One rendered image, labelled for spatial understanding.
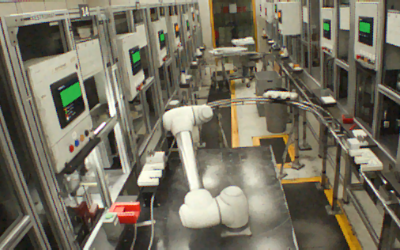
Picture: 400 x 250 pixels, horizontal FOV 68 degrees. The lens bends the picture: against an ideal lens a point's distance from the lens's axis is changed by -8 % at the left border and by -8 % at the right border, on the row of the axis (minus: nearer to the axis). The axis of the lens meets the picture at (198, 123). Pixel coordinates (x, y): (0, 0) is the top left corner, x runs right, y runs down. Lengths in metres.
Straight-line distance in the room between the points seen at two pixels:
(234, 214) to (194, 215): 0.23
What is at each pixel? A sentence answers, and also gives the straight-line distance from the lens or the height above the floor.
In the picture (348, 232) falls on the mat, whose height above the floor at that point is 0.01.
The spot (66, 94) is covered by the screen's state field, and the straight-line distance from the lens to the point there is 1.50.
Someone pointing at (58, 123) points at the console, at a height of 1.56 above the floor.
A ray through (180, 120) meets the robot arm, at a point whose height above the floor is 1.29.
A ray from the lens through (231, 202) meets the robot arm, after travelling 1.83.
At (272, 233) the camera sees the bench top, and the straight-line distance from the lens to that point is 1.98.
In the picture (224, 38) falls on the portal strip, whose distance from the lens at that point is 10.07.
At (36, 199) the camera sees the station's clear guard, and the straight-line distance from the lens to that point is 1.38.
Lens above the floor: 1.97
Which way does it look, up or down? 21 degrees down
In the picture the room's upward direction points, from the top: 7 degrees counter-clockwise
